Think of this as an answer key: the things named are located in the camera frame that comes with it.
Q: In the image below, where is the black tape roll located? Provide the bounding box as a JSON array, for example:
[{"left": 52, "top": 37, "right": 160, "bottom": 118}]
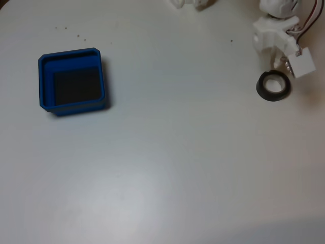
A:
[{"left": 255, "top": 71, "right": 291, "bottom": 102}]

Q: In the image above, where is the blue plastic box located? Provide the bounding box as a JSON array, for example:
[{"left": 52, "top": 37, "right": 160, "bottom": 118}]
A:
[{"left": 38, "top": 47, "right": 106, "bottom": 117}]

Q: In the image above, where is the black square pad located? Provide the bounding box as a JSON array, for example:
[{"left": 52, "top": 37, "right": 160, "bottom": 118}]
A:
[{"left": 52, "top": 66, "right": 100, "bottom": 105}]

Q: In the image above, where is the white camera box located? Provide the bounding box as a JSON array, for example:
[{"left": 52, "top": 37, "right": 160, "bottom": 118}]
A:
[{"left": 286, "top": 47, "right": 317, "bottom": 78}]

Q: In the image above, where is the red white wire bundle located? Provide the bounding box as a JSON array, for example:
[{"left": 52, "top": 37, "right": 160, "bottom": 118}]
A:
[{"left": 286, "top": 0, "right": 323, "bottom": 35}]

